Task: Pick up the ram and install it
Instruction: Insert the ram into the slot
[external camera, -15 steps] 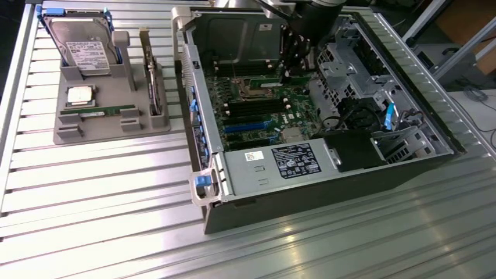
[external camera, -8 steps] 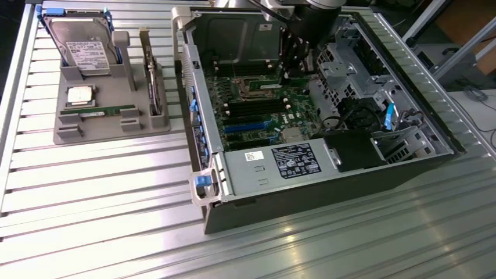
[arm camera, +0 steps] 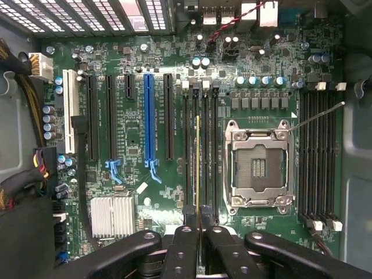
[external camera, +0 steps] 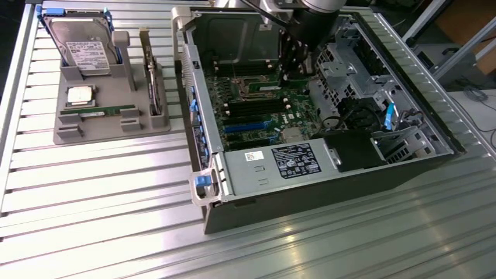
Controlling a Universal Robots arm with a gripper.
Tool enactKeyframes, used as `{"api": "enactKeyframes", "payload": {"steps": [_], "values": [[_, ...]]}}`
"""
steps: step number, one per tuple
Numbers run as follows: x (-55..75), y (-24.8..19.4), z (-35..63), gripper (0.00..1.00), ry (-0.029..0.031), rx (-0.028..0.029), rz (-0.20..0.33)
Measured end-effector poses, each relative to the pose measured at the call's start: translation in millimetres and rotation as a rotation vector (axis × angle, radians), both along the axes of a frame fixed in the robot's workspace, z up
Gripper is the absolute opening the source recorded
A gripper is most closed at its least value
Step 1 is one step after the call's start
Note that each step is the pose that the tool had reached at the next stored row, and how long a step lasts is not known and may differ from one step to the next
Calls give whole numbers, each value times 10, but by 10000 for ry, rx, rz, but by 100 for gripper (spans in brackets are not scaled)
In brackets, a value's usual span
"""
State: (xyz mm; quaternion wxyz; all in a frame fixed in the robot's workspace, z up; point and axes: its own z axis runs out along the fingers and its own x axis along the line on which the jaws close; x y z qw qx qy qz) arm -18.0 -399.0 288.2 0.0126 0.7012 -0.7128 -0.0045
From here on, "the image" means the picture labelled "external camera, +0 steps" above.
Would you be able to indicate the green RAM stick white label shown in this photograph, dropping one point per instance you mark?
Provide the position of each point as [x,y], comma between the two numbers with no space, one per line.
[266,87]

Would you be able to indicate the CPU socket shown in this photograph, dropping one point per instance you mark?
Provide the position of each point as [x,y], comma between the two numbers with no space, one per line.
[242,87]

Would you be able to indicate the grey parts rack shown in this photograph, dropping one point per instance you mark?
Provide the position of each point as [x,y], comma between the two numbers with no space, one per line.
[105,130]

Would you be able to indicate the graphics card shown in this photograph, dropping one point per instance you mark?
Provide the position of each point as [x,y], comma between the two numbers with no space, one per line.
[153,87]

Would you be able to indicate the hard disk in blue carrier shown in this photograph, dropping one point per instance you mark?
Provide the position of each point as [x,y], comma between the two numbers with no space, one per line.
[79,40]

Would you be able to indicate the black expansion slot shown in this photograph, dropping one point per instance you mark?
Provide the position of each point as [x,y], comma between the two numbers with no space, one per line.
[250,141]
[249,119]

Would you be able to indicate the green motherboard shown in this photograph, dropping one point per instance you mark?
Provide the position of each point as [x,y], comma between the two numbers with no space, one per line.
[295,114]

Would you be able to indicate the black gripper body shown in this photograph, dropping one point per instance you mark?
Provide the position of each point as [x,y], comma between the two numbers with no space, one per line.
[314,26]

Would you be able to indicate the black RAM slot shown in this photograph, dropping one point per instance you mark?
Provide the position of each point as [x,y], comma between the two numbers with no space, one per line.
[255,107]
[253,100]
[254,104]
[258,111]

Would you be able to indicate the silver CPU chip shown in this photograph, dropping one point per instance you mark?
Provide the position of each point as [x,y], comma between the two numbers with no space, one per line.
[81,95]

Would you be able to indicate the blue expansion slot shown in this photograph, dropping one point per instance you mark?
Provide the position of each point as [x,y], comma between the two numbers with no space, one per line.
[246,127]

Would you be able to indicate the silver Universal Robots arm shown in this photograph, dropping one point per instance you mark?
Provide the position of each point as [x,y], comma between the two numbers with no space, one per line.
[322,4]

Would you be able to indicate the aluminium frame post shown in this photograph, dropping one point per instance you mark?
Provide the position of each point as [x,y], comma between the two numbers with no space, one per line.
[422,17]

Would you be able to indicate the black open PC case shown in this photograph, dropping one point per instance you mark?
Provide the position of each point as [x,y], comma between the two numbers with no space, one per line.
[310,200]

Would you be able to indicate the blue case latch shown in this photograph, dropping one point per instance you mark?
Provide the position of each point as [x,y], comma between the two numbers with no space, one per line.
[202,181]

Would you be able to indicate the grey power supply unit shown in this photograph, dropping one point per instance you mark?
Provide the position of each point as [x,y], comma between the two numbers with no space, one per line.
[249,171]

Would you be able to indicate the black fan shroud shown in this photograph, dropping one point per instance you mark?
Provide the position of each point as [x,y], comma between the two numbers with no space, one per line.
[355,151]

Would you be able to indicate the silver chipset heatsink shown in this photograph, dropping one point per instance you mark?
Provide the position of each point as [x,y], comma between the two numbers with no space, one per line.
[293,133]

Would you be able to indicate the black equipment box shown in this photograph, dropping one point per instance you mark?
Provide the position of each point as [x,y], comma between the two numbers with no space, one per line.
[442,64]

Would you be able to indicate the metal disk bay cage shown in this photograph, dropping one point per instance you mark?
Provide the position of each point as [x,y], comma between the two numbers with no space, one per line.
[345,72]

